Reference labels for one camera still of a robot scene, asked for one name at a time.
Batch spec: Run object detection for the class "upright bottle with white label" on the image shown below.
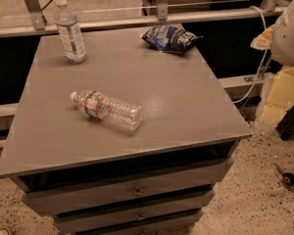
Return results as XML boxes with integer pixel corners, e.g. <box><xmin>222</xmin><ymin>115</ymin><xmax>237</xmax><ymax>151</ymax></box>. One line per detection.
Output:
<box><xmin>54</xmin><ymin>0</ymin><xmax>86</xmax><ymax>64</ymax></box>

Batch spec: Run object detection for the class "white shoe tip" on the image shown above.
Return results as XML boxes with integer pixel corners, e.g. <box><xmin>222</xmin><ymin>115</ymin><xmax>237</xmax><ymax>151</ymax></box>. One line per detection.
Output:
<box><xmin>0</xmin><ymin>226</ymin><xmax>14</xmax><ymax>235</ymax></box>

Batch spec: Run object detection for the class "top grey drawer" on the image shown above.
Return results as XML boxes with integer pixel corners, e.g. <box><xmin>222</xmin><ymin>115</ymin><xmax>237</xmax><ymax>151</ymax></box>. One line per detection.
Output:
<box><xmin>23</xmin><ymin>158</ymin><xmax>233</xmax><ymax>216</ymax></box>

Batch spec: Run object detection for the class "grey drawer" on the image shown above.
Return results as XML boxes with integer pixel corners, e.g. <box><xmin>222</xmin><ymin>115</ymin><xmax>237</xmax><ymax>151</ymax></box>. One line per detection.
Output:
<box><xmin>75</xmin><ymin>209</ymin><xmax>203</xmax><ymax>235</ymax></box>
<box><xmin>23</xmin><ymin>158</ymin><xmax>233</xmax><ymax>216</ymax></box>
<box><xmin>54</xmin><ymin>190</ymin><xmax>215</xmax><ymax>233</ymax></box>

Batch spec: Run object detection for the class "bottom grey drawer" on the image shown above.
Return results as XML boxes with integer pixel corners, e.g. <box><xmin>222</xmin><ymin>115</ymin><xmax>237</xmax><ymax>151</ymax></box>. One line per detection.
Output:
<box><xmin>75</xmin><ymin>209</ymin><xmax>203</xmax><ymax>235</ymax></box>

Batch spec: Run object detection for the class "black caster wheel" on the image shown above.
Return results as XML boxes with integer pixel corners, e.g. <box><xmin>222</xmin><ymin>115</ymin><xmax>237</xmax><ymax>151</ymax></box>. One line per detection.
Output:
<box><xmin>275</xmin><ymin>164</ymin><xmax>294</xmax><ymax>186</ymax></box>

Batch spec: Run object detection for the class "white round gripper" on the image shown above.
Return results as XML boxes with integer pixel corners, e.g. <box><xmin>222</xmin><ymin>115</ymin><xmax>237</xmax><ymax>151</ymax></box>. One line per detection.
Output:
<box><xmin>250</xmin><ymin>0</ymin><xmax>294</xmax><ymax>125</ymax></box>

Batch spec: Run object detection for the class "clear bottle with red label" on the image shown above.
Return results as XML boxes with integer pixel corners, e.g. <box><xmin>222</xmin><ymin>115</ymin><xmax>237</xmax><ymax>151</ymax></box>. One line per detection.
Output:
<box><xmin>71</xmin><ymin>90</ymin><xmax>142</xmax><ymax>131</ymax></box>

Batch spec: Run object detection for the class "metal railing frame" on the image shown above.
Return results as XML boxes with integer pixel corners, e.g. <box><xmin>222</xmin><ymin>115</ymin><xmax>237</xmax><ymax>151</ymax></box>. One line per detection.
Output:
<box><xmin>0</xmin><ymin>0</ymin><xmax>291</xmax><ymax>38</ymax></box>

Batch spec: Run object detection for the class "white cable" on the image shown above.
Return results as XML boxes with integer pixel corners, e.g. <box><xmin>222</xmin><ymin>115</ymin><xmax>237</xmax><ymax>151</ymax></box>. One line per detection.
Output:
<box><xmin>232</xmin><ymin>5</ymin><xmax>270</xmax><ymax>105</ymax></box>

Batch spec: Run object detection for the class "middle grey drawer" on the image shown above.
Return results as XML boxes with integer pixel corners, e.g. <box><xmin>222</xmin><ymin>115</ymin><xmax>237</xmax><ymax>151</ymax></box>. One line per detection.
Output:
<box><xmin>54</xmin><ymin>190</ymin><xmax>215</xmax><ymax>233</ymax></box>

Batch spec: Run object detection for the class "dark blue snack bag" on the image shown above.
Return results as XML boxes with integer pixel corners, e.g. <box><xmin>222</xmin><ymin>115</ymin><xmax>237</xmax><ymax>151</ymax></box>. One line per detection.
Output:
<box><xmin>141</xmin><ymin>25</ymin><xmax>198</xmax><ymax>54</ymax></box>

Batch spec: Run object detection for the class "grey drawer cabinet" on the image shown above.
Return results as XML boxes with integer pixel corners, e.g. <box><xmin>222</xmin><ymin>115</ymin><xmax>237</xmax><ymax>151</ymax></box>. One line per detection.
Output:
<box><xmin>0</xmin><ymin>28</ymin><xmax>251</xmax><ymax>235</ymax></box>

